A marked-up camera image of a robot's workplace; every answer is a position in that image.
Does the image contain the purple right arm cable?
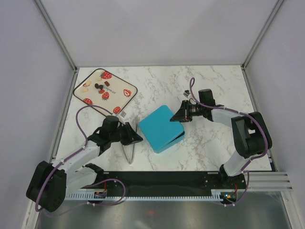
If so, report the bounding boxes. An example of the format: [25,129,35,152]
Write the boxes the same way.
[189,77,269,208]

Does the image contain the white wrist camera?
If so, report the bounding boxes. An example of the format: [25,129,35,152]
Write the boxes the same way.
[183,90,191,98]
[117,111,126,119]

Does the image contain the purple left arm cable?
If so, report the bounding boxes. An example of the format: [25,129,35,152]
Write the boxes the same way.
[34,104,126,213]

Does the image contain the strawberry print tray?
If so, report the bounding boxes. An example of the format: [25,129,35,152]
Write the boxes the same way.
[73,68,138,116]

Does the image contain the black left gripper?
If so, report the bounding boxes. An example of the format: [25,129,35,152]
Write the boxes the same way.
[110,122,143,146]

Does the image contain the metal tongs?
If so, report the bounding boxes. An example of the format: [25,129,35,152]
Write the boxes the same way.
[122,116,139,165]

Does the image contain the teal box lid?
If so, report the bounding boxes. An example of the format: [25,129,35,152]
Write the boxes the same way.
[139,105,184,150]

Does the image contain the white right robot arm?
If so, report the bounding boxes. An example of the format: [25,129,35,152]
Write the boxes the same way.
[170,89,272,188]

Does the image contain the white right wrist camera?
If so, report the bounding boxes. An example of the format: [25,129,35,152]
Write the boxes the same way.
[183,90,191,98]

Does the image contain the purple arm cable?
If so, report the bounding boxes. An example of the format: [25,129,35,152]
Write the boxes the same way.
[34,104,126,213]
[189,77,269,208]

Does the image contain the teal chocolate box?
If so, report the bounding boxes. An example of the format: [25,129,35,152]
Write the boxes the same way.
[153,131,185,154]

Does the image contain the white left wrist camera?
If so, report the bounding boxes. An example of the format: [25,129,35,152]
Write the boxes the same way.
[117,111,126,119]

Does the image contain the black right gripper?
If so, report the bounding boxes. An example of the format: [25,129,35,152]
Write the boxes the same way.
[171,100,204,123]

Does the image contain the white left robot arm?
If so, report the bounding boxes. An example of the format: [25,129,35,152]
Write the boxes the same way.
[26,115,143,212]

